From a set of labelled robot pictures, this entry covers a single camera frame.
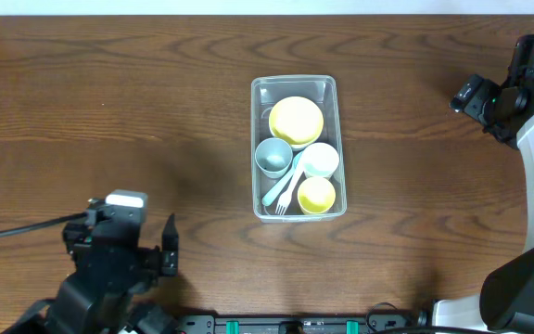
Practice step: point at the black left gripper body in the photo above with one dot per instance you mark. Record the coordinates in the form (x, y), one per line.
(154, 259)

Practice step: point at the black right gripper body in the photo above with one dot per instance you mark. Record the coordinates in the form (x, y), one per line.
(480, 104)

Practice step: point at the white plastic spoon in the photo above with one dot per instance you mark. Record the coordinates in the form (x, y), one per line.
(285, 198)

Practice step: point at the mint green plastic spoon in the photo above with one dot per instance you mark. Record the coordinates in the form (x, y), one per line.
(280, 185)

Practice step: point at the grey plastic cup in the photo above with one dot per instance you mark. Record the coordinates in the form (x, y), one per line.
(273, 156)

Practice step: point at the yellow plastic cup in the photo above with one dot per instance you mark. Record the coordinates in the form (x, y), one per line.
(316, 195)

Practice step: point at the white plastic cup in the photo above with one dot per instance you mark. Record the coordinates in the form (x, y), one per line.
(320, 160)

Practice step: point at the yellow plastic bowl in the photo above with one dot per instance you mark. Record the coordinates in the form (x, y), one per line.
(297, 120)

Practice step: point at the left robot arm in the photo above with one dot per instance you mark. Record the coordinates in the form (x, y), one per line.
(89, 303)

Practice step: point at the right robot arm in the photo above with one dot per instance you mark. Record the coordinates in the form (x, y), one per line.
(505, 303)

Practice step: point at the clear plastic container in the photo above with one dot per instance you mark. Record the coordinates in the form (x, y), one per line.
(265, 92)

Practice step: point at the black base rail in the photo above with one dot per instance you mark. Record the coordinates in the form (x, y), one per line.
(372, 323)

